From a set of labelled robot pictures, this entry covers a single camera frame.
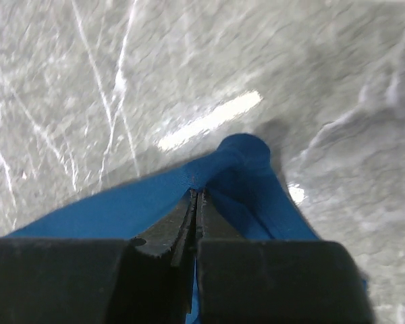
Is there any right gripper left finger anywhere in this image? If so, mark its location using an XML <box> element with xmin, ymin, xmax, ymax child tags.
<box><xmin>0</xmin><ymin>190</ymin><xmax>196</xmax><ymax>323</ymax></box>

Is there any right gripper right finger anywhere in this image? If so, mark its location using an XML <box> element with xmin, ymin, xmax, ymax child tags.
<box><xmin>196</xmin><ymin>192</ymin><xmax>375</xmax><ymax>323</ymax></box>

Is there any blue t-shirt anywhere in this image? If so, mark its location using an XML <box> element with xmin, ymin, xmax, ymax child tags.
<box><xmin>9</xmin><ymin>134</ymin><xmax>324</xmax><ymax>323</ymax></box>

